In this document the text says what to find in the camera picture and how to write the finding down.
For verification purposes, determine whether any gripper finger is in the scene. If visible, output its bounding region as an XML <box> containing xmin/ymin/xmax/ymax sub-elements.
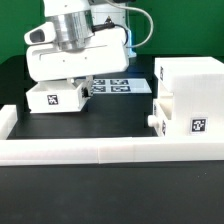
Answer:
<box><xmin>84</xmin><ymin>76</ymin><xmax>93</xmax><ymax>98</ymax></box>

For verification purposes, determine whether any white drawer cabinet box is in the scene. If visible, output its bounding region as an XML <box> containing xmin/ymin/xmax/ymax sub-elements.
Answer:
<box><xmin>154</xmin><ymin>57</ymin><xmax>224</xmax><ymax>137</ymax></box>

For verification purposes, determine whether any white marker tag sheet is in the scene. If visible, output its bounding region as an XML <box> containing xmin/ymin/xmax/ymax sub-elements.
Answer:
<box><xmin>92</xmin><ymin>78</ymin><xmax>151</xmax><ymax>94</ymax></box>

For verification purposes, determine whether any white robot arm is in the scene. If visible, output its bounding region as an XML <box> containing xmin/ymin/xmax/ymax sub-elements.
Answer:
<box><xmin>25</xmin><ymin>0</ymin><xmax>129</xmax><ymax>82</ymax></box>

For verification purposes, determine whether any white drawer front tagged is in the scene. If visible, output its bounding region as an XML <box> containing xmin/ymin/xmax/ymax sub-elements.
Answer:
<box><xmin>147</xmin><ymin>99</ymin><xmax>172</xmax><ymax>137</ymax></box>

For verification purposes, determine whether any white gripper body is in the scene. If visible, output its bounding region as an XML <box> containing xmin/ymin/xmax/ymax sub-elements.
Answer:
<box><xmin>26</xmin><ymin>28</ymin><xmax>129</xmax><ymax>82</ymax></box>

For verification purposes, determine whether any white drawer tagged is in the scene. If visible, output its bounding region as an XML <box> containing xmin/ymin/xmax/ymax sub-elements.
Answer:
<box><xmin>147</xmin><ymin>99</ymin><xmax>172</xmax><ymax>137</ymax></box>
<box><xmin>26</xmin><ymin>80</ymin><xmax>90</xmax><ymax>113</ymax></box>

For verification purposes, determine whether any white U-shaped frame border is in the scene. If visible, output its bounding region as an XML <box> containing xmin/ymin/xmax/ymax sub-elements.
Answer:
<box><xmin>0</xmin><ymin>105</ymin><xmax>224</xmax><ymax>166</ymax></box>

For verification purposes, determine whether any thin white cable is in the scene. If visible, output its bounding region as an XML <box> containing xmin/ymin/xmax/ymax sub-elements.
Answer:
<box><xmin>109</xmin><ymin>0</ymin><xmax>155</xmax><ymax>48</ymax></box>

